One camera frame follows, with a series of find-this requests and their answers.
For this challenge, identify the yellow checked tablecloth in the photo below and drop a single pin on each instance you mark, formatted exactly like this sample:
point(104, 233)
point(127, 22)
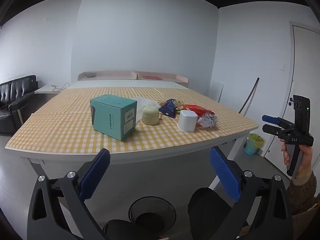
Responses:
point(62, 125)

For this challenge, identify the translucent white plastic bag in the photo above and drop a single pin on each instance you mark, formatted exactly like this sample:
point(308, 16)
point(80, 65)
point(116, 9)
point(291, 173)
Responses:
point(146, 101)

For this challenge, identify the white door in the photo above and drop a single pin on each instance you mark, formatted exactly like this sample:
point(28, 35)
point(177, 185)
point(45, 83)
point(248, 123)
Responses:
point(300, 62)

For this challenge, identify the yellow snack wrapper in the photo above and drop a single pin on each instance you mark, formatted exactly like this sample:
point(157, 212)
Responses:
point(179, 104)

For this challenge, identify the green plastic basket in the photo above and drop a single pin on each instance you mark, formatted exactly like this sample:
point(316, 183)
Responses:
point(253, 145)

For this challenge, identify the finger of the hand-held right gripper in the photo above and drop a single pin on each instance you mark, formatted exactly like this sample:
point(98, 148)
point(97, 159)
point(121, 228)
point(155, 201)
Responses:
point(271, 129)
point(271, 118)

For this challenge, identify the white cup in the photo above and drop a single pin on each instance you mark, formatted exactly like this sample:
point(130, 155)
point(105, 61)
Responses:
point(187, 121)

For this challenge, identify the teal cardboard box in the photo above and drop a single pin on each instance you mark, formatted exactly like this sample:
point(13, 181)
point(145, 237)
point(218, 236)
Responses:
point(110, 115)

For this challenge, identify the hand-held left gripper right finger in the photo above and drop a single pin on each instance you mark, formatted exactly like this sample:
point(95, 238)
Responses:
point(225, 175)

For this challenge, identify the person's right forearm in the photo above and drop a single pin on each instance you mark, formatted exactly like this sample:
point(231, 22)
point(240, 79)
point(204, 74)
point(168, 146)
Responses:
point(302, 192)

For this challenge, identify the black leather sofa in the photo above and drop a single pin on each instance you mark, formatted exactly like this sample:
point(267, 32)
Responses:
point(15, 97)

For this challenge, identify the grey paper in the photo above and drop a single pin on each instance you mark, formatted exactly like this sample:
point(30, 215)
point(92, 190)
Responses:
point(207, 121)

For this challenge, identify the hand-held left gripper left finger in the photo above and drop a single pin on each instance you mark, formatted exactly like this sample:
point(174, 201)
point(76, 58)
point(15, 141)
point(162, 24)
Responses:
point(96, 172)

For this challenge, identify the black mesh waste bin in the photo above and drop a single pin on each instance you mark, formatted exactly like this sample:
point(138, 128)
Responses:
point(152, 210)

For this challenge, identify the low white side table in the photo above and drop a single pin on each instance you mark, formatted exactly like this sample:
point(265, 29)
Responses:
point(45, 89)

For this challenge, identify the red snack wrapper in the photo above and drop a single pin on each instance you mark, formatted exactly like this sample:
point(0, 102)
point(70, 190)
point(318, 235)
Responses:
point(200, 110)

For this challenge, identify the white board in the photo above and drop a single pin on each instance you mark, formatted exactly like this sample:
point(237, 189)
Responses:
point(216, 91)

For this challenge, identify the person's right hand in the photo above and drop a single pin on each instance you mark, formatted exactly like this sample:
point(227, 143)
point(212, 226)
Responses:
point(305, 160)

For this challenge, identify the dark blue snack wrapper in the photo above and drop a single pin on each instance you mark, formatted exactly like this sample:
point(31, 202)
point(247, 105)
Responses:
point(168, 107)

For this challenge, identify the beige mug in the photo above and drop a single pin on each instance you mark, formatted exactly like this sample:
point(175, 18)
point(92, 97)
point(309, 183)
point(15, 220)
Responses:
point(150, 116)

